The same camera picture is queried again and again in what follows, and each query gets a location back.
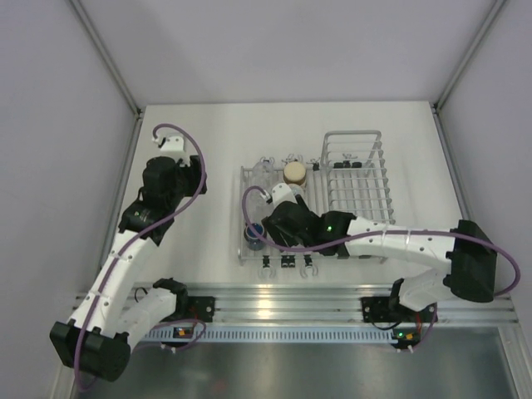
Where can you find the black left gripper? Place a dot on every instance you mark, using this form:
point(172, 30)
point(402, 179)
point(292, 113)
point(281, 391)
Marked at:
point(194, 172)

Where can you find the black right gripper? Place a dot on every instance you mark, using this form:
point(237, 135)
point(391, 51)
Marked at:
point(280, 237)

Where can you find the dark blue ceramic mug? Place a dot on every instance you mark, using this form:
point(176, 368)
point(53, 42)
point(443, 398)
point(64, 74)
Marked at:
point(251, 236)

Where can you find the cream steel cup brown band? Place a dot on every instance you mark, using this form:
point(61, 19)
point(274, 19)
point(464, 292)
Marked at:
point(295, 173)

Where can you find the clear plastic tumbler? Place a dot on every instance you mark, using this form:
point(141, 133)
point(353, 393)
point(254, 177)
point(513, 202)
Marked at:
point(263, 173)
point(258, 207)

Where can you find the light blue ceramic mug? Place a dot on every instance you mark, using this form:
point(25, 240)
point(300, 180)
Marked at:
point(298, 191)

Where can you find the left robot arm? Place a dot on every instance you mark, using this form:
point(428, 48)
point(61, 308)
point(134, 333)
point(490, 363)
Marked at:
point(101, 334)

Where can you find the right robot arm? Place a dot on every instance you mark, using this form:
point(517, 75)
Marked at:
point(460, 262)

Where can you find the silver flat dish rack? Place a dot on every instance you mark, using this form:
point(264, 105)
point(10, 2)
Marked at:
point(270, 260)

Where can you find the silver upright plate rack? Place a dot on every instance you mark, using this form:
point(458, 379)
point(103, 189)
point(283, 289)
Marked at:
point(356, 175)

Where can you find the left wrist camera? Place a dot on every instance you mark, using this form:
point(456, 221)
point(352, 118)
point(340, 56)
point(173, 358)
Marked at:
point(171, 146)

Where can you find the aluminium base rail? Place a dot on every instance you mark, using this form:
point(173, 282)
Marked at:
point(334, 305)

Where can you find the perforated cable tray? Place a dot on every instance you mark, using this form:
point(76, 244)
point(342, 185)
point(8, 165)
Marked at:
point(227, 334)

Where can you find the aluminium frame post left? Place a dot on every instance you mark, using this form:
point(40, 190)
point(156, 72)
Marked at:
point(104, 54)

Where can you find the aluminium frame post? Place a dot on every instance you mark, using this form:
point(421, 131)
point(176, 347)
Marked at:
point(104, 54)
point(473, 46)

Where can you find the aluminium frame post right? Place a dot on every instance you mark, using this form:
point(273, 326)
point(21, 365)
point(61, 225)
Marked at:
point(473, 46)

